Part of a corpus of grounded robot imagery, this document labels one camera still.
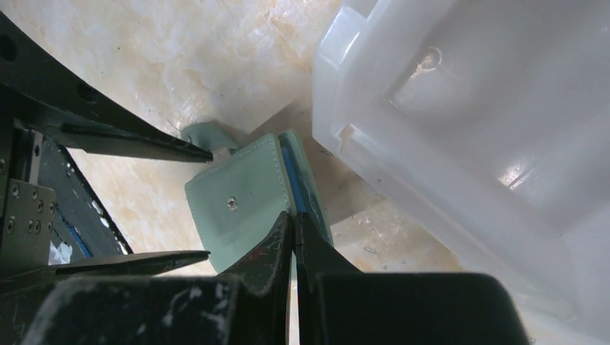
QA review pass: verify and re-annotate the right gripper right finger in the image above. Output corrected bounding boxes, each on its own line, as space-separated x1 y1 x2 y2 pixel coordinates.
295 213 529 344

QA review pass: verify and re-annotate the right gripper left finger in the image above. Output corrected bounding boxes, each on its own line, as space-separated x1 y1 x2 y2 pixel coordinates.
23 212 293 344

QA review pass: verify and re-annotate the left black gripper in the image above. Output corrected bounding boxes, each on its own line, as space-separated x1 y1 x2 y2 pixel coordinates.
1 14 212 291

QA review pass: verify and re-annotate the translucent white plastic bin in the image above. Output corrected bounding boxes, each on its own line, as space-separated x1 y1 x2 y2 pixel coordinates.
312 1 609 344

